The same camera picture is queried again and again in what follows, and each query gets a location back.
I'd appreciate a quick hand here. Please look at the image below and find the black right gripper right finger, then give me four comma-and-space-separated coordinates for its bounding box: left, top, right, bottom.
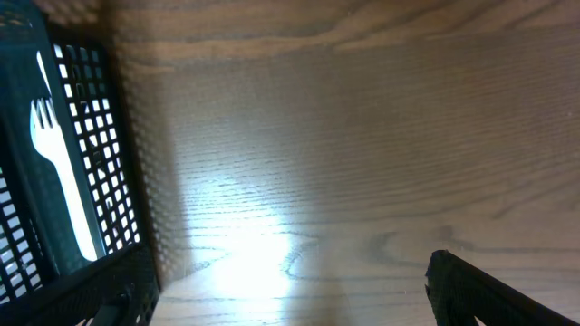
425, 250, 579, 326

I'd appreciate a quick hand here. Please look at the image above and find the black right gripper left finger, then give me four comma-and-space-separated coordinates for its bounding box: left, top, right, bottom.
1, 243, 160, 326

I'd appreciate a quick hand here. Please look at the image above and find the black plastic basket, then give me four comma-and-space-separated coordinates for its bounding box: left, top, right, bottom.
1, 1, 149, 306

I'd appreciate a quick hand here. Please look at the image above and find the white plastic fork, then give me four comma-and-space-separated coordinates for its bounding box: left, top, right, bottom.
29, 50, 99, 263

